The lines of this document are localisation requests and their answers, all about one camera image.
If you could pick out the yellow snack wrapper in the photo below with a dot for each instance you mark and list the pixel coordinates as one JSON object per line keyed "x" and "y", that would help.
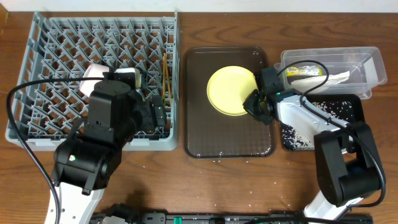
{"x": 311, "y": 71}

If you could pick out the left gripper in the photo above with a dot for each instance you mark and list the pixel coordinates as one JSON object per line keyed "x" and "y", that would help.
{"x": 158, "y": 111}

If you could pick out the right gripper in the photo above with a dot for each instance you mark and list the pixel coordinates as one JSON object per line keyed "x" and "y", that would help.
{"x": 247, "y": 104}

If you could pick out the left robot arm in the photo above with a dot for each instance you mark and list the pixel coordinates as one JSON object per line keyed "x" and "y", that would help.
{"x": 85, "y": 162}

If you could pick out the pile of rice and nuts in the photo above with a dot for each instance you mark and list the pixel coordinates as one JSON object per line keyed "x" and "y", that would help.
{"x": 294, "y": 141}

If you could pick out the dark brown serving tray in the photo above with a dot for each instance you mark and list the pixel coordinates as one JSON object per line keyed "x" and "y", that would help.
{"x": 209, "y": 133}

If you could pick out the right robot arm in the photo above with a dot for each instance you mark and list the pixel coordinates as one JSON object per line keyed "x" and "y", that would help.
{"x": 348, "y": 165}

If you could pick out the yellow round plate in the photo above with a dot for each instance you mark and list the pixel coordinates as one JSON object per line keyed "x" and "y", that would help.
{"x": 228, "y": 88}

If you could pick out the clear plastic waste bin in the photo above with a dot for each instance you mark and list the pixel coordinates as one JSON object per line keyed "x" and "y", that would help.
{"x": 365, "y": 65}

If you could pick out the crumpled white paper napkin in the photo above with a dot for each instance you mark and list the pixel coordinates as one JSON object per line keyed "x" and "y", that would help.
{"x": 305, "y": 84}

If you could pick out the black food waste tray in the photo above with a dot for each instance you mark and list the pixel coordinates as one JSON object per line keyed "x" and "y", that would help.
{"x": 347, "y": 107}

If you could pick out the grey dishwasher rack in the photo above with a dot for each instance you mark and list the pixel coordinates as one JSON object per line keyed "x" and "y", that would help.
{"x": 59, "y": 51}

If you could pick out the black rail at table edge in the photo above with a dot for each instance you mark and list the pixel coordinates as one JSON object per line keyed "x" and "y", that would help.
{"x": 121, "y": 213}

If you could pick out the light blue bowl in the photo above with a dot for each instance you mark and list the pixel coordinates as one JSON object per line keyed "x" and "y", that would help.
{"x": 131, "y": 76}

